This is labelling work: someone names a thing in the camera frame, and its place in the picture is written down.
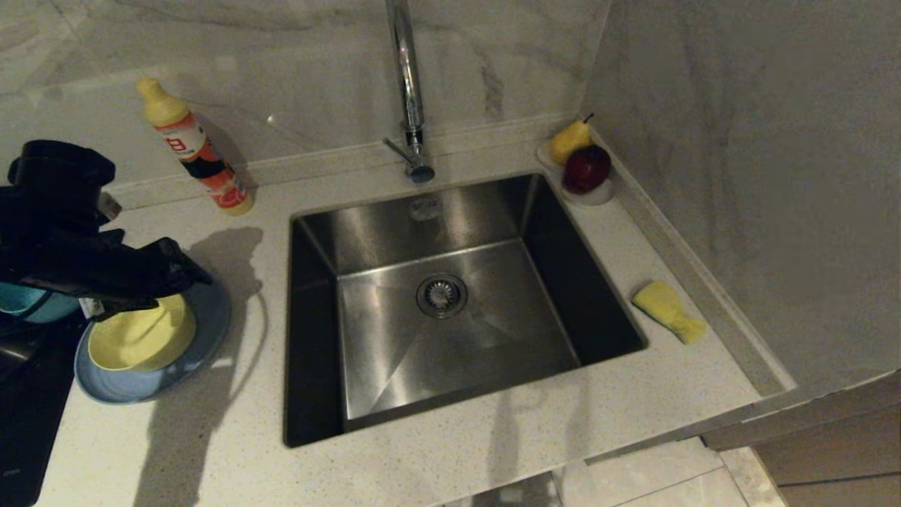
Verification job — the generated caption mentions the small white fruit dish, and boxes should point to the small white fruit dish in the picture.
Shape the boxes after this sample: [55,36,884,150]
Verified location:
[537,141,615,207]

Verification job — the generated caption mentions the chrome kitchen faucet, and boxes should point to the chrome kitchen faucet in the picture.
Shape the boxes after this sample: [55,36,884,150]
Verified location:
[384,0,436,185]

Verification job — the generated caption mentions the orange white dish soap bottle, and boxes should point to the orange white dish soap bottle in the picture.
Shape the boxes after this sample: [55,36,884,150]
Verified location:
[137,77,255,216]

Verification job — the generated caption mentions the wooden cabinet front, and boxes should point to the wooden cabinet front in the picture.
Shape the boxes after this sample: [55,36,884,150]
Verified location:
[702,372,901,507]

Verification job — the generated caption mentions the yellow sponge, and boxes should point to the yellow sponge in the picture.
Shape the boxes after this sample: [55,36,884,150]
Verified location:
[631,280,708,346]

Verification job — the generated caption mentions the teal bowl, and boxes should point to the teal bowl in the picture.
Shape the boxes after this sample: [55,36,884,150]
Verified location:
[0,282,80,325]

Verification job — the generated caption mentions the yellow pear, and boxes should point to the yellow pear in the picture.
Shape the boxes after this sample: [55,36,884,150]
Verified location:
[550,113,594,166]

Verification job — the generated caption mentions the round metal drain strainer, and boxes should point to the round metal drain strainer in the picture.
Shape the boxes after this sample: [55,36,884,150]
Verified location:
[416,273,469,319]

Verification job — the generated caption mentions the dark red apple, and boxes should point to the dark red apple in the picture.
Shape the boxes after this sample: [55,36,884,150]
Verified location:
[562,144,612,196]

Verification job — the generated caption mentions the yellow bowl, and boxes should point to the yellow bowl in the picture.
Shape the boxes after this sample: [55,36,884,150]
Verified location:
[87,294,198,373]

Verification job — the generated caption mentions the stainless steel sink basin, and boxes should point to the stainless steel sink basin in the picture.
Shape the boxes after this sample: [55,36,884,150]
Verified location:
[284,173,647,449]

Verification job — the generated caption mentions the blue plate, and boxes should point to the blue plate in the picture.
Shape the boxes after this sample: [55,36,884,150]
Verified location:
[74,275,232,406]

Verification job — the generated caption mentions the black induction cooktop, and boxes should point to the black induction cooktop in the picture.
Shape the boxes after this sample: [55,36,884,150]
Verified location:
[0,313,89,507]

